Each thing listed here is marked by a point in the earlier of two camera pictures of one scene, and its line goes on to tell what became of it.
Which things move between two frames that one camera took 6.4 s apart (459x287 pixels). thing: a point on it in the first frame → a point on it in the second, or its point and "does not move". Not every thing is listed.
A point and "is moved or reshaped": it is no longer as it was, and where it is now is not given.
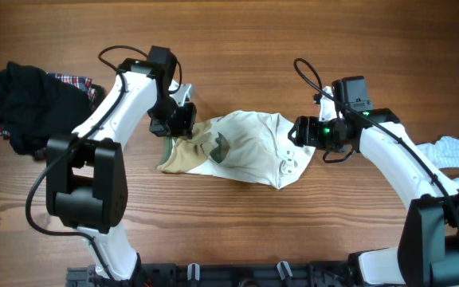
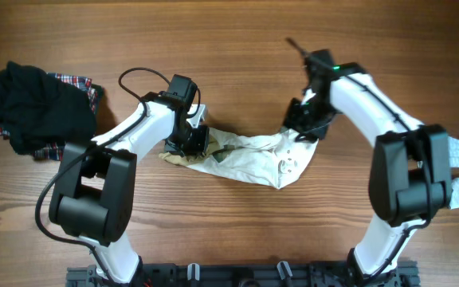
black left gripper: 182,128 → 198,147
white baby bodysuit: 254,147 is moved or reshaped
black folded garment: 30,107 does not move
